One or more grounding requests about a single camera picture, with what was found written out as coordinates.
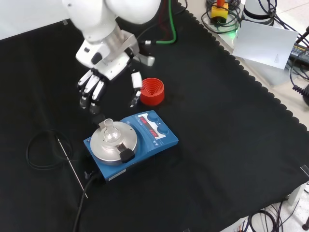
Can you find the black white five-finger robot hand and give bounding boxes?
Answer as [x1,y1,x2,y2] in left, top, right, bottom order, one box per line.
[75,38,143,115]

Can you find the heater with blue base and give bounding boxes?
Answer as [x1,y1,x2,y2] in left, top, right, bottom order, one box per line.
[83,110,180,186]

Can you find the clear round-bottom flask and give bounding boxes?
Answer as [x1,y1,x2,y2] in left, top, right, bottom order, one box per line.
[100,118,121,144]

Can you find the thin steel probe rod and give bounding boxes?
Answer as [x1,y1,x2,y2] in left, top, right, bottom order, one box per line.
[56,137,89,199]

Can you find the yellow stop button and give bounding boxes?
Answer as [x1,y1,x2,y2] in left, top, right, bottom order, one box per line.
[210,0,229,25]

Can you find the black cloth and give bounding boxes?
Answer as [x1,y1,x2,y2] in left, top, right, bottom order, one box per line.
[0,0,309,232]

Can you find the pale board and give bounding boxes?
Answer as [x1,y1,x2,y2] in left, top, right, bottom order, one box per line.
[231,19,299,70]

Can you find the black power adapter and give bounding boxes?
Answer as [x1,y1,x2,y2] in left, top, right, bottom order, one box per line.
[287,43,309,66]

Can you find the red ribbed flask ring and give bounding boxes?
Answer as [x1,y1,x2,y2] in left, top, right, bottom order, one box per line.
[139,77,166,107]

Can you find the green cable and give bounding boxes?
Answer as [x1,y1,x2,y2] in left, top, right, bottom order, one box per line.
[144,0,178,46]

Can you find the thin black probe cable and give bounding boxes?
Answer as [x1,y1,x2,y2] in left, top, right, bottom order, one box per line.
[26,130,79,170]

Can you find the black heater power cable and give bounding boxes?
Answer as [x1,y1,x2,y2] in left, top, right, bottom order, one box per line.
[71,172,102,232]

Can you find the black coiled cable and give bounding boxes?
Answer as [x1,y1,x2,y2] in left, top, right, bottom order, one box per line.
[289,58,309,107]

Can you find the black floor cables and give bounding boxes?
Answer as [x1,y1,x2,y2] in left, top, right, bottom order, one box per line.
[238,199,309,232]

